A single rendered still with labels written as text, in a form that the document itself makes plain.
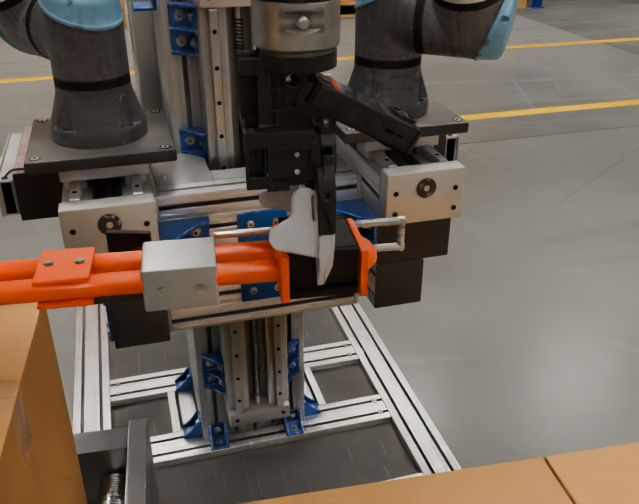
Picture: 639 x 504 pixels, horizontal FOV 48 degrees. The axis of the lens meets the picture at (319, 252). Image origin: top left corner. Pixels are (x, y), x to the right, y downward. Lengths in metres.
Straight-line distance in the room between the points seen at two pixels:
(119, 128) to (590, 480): 0.94
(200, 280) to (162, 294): 0.04
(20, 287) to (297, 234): 0.25
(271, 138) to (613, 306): 2.32
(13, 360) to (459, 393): 1.64
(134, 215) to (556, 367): 1.69
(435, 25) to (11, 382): 0.80
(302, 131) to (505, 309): 2.13
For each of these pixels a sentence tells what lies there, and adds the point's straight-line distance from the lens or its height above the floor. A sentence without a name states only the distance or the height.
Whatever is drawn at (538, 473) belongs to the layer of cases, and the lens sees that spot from 1.27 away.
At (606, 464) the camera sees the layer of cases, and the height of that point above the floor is 0.54.
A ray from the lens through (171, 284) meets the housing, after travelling 0.67.
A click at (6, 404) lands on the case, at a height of 0.95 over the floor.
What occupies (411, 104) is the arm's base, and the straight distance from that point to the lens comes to 1.25.
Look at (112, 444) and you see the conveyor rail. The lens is 1.24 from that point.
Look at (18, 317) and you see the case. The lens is 0.92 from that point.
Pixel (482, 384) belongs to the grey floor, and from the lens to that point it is 2.32.
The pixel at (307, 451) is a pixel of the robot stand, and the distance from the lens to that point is 1.74.
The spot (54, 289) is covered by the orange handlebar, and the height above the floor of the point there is 1.08.
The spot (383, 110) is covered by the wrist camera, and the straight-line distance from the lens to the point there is 0.66.
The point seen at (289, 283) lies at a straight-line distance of 0.67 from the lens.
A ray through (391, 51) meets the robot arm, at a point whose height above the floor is 1.15.
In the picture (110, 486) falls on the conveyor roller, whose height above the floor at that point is 0.55.
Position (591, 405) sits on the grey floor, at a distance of 2.33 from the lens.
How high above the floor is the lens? 1.42
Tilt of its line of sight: 28 degrees down
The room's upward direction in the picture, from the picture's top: straight up
